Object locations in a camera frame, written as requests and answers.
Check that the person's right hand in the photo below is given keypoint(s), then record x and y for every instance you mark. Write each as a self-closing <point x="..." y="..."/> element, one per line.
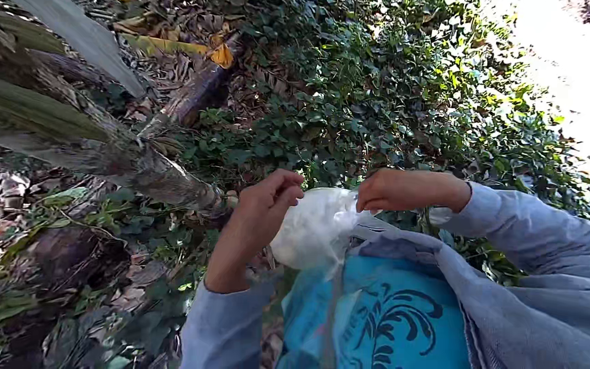
<point x="392" y="189"/>

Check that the person's left hand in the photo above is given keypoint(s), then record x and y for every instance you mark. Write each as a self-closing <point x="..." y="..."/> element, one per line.
<point x="261" y="210"/>

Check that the person's left thumb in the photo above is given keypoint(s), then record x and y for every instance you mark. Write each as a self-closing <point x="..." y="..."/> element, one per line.
<point x="288" y="198"/>

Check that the person's right fingers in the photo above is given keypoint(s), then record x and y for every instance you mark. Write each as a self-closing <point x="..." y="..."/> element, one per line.
<point x="368" y="201"/>

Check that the person's left index finger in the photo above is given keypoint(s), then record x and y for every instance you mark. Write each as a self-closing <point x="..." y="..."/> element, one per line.
<point x="286" y="178"/>

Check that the translucent white plastic bag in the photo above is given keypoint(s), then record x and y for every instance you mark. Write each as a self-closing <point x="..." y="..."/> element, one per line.
<point x="308" y="228"/>

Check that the person's right forearm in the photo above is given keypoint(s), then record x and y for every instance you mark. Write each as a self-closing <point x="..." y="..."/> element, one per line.
<point x="505" y="220"/>

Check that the person's left forearm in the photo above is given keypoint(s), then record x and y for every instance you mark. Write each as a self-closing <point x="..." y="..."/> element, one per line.
<point x="228" y="302"/>

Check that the green ground cover plants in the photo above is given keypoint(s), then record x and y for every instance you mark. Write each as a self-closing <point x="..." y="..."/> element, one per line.
<point x="377" y="97"/>

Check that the person's body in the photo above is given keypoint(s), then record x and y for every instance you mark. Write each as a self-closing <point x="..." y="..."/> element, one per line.
<point x="402" y="312"/>

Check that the fallen brown log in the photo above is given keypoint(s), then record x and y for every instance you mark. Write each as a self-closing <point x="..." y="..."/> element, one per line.
<point x="195" y="95"/>

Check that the yellow dry leaf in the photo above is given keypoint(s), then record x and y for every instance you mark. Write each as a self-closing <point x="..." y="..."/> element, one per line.
<point x="222" y="56"/>

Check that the dry brown leaf litter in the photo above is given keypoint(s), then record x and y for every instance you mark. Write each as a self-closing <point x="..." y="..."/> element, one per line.
<point x="141" y="279"/>

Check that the banana plant trunk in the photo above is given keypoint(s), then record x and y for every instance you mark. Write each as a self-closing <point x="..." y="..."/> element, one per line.
<point x="115" y="148"/>

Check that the long grey dried leaf stalk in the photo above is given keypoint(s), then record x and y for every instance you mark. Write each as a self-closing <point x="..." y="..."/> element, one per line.
<point x="87" y="41"/>

